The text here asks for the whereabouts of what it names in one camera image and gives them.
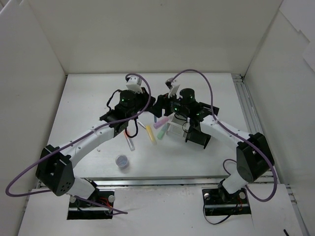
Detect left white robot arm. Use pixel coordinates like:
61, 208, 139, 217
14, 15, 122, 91
35, 88, 156, 207

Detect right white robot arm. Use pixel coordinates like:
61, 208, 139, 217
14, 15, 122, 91
149, 88, 277, 203

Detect white slotted pen holder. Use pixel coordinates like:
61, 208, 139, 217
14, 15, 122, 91
166, 114, 187, 139

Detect purple highlighter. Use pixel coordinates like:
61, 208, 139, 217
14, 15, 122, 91
153, 117, 169, 129

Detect green highlighter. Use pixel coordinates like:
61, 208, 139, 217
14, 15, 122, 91
157, 123, 168, 140

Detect yellow highlighter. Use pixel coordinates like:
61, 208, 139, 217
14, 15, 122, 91
146, 125, 157, 145

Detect black slotted pen holder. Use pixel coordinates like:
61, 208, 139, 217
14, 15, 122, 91
185, 102, 220, 149

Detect orange capped glue stick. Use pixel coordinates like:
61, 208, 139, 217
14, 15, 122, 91
124, 132, 135, 151

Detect small clear glitter jar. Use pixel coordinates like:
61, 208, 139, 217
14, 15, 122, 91
115, 155, 129, 170

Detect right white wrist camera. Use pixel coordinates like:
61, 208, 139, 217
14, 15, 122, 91
165, 78, 180, 98

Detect black handled scissors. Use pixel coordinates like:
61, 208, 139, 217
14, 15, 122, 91
137, 120, 146, 129

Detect aluminium right rail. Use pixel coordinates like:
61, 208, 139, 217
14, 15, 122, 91
231, 74, 310, 236

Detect aluminium rail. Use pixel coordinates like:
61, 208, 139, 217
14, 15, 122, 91
231, 74, 310, 236
36, 175, 279, 189

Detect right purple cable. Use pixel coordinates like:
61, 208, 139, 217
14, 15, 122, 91
169, 69, 279, 203

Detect purple cable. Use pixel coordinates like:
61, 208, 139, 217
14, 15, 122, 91
5, 72, 152, 216
169, 69, 279, 203

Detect aluminium front rail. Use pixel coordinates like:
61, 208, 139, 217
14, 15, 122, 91
36, 175, 279, 189

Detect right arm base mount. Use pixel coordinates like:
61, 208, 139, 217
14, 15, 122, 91
202, 181, 252, 225

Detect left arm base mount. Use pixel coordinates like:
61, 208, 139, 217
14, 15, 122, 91
66, 178, 115, 220

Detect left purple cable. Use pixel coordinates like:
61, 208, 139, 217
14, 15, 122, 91
5, 72, 152, 216

